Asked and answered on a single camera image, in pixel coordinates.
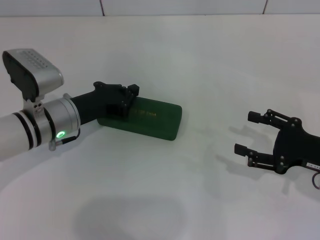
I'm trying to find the left gripper cable with connector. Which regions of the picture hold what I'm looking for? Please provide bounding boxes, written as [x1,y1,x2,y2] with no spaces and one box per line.
[48,128,81,152]

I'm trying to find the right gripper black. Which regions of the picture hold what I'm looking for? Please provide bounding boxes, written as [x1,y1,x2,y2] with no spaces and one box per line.
[234,108,320,175]

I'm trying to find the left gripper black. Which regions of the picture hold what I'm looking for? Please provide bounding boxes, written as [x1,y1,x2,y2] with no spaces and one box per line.
[71,81,140,126]

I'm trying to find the green glasses case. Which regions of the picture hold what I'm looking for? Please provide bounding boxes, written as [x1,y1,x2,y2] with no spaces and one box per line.
[96,96,183,143]

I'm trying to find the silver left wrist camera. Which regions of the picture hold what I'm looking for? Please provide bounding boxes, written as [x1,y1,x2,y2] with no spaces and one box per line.
[2,48,65,117]

